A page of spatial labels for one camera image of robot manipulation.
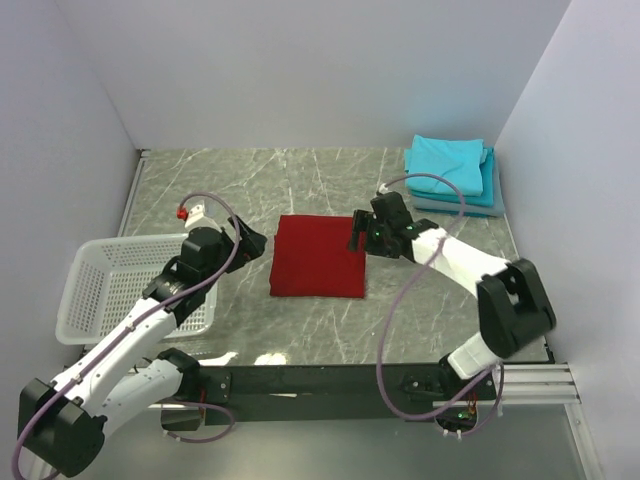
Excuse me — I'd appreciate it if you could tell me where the aluminium frame rail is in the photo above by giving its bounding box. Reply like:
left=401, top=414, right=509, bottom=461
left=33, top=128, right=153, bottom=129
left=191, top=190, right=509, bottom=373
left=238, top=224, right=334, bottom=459
left=52, top=363, right=582, bottom=411

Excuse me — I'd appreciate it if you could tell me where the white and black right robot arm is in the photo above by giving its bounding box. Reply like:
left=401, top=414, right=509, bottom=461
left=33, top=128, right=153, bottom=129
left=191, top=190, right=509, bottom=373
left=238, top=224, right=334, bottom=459
left=348, top=192, right=557, bottom=399

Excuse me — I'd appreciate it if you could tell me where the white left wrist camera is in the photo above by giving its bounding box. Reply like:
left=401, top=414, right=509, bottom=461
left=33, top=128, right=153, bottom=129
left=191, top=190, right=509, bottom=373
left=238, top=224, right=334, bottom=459
left=176, top=200, right=220, bottom=232

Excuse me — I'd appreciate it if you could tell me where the white plastic laundry basket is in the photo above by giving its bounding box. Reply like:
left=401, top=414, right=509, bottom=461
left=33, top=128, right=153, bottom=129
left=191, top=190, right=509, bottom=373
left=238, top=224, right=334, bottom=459
left=55, top=233, right=187, bottom=345

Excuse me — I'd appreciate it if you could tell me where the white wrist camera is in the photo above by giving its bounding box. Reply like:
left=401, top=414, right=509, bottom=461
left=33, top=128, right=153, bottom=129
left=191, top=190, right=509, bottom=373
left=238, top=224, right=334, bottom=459
left=176, top=200, right=220, bottom=232
left=376, top=183, right=392, bottom=196

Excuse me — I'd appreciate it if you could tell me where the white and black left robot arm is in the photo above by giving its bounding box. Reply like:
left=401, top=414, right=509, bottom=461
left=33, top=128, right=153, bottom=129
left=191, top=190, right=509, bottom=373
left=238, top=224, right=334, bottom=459
left=12, top=216, right=267, bottom=478

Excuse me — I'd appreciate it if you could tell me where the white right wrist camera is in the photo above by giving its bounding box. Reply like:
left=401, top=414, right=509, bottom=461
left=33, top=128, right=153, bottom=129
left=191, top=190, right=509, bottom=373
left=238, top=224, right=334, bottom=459
left=376, top=183, right=392, bottom=196

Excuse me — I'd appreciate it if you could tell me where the teal folded t-shirt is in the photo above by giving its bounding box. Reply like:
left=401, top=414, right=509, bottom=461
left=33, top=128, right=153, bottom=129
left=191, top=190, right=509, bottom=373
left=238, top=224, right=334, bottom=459
left=409, top=147, right=500, bottom=207

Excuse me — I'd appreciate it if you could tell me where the red t-shirt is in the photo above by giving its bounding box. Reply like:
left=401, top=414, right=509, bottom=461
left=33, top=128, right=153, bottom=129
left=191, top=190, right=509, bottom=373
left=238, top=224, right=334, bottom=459
left=269, top=215, right=366, bottom=299

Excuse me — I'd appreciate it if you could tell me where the grey folded t-shirt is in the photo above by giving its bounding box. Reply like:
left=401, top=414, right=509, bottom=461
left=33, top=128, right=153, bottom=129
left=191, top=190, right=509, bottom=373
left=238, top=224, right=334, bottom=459
left=410, top=160, right=505, bottom=217

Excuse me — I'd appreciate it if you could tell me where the light blue folded t-shirt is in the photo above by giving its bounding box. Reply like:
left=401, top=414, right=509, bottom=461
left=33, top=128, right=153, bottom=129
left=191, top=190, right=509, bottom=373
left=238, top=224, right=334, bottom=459
left=405, top=135, right=487, bottom=197

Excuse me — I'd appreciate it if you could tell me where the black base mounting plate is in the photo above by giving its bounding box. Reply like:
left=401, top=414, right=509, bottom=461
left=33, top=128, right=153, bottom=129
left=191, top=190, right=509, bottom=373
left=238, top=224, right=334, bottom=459
left=176, top=363, right=469, bottom=422

